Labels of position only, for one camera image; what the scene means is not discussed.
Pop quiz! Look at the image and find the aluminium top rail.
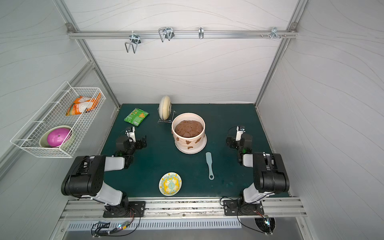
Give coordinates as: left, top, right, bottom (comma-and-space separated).
67, 30, 299, 40

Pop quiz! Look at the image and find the brown clay mud lump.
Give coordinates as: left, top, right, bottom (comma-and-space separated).
175, 120, 204, 138

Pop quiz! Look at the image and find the left base wiring bundle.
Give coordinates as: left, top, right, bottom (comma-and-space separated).
90, 206, 142, 238

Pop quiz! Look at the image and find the double metal hook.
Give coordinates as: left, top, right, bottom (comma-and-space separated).
125, 32, 141, 54

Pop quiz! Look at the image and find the wire plate stand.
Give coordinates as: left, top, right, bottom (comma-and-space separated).
158, 108, 176, 123

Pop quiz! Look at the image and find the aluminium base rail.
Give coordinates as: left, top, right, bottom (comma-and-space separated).
59, 197, 307, 221

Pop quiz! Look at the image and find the right base wiring bundle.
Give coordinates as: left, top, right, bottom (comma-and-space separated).
219, 196, 276, 235

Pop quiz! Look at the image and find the small metal clip hook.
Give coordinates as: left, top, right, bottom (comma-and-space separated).
198, 27, 204, 40

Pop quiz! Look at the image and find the metal loop hook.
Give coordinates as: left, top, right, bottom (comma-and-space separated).
158, 27, 175, 43

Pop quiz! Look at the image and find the cream plate on edge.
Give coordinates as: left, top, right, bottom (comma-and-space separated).
158, 96, 172, 121

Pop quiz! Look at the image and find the white ceramic pot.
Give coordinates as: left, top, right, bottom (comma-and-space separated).
172, 113, 207, 155

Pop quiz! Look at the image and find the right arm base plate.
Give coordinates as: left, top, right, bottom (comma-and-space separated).
222, 200, 265, 216

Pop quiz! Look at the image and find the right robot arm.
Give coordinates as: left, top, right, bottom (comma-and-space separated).
223, 130, 290, 216

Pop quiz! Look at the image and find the light teal scrub brush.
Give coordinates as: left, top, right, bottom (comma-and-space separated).
206, 152, 215, 181

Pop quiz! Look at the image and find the green table mat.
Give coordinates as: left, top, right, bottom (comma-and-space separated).
102, 104, 271, 199

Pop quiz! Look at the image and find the white wire wall basket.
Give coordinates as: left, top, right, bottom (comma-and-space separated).
11, 82, 106, 158

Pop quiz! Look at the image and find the yellow teal patterned bowl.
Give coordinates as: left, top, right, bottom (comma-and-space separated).
159, 172, 182, 197

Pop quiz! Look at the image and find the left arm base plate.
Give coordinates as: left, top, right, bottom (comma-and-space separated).
103, 201, 146, 218

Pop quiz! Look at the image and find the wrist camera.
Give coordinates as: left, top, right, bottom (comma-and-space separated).
125, 127, 136, 143
235, 126, 246, 142

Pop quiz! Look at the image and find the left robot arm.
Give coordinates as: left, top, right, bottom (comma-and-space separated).
61, 136, 147, 218

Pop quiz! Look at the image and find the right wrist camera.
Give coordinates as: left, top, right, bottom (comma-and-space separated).
235, 126, 246, 142

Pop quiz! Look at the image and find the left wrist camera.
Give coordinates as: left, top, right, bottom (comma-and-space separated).
125, 127, 136, 143

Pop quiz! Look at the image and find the green snack packet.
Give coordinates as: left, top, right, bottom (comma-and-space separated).
124, 108, 149, 127

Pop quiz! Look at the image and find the base wiring bundle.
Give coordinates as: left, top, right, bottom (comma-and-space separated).
90, 206, 142, 238
219, 196, 276, 235

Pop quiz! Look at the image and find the orange white snack bag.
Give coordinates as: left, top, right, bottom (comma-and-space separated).
66, 93, 102, 117

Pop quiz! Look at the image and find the metal bracket hook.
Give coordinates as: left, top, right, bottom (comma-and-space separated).
260, 27, 287, 40

